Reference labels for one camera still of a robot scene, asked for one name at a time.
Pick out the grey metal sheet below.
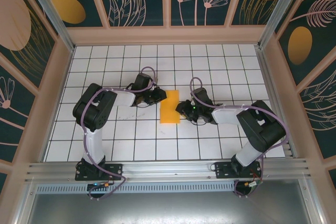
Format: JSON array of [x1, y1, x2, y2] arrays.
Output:
[[26, 191, 316, 224]]

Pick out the slotted grey cable duct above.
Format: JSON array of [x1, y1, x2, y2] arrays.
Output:
[[35, 183, 237, 195]]

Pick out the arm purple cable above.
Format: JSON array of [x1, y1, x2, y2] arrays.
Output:
[[80, 66, 159, 200], [189, 77, 289, 198]]

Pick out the right base circuit board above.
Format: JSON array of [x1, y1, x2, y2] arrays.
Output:
[[246, 180, 263, 190]]

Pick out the left aluminium corner post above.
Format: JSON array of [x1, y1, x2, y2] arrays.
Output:
[[20, 0, 76, 53]]

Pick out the aluminium side rail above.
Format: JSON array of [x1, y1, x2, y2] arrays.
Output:
[[254, 45, 301, 161]]

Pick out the left base circuit board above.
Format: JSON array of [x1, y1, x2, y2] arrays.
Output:
[[86, 182, 111, 192]]

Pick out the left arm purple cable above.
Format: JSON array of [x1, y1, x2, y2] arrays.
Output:
[[80, 66, 159, 200]]

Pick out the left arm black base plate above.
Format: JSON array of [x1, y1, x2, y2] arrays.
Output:
[[75, 161, 124, 182]]

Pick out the orange cloth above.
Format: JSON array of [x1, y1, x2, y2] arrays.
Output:
[[159, 89, 181, 125]]

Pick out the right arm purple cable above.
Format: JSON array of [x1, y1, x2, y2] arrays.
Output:
[[189, 77, 289, 198]]

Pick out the base circuit board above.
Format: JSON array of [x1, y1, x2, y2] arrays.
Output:
[[86, 182, 111, 192], [246, 180, 263, 190]]

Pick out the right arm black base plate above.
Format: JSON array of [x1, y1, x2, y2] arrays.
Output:
[[214, 161, 263, 180]]

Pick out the right aluminium corner post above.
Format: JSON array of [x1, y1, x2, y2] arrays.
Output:
[[257, 0, 316, 50]]

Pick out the long aluminium mounting rail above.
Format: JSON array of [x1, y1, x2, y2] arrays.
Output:
[[25, 158, 312, 184]]

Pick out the aluminium corner post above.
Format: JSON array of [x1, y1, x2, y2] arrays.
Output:
[[257, 0, 316, 50], [20, 0, 76, 53]]

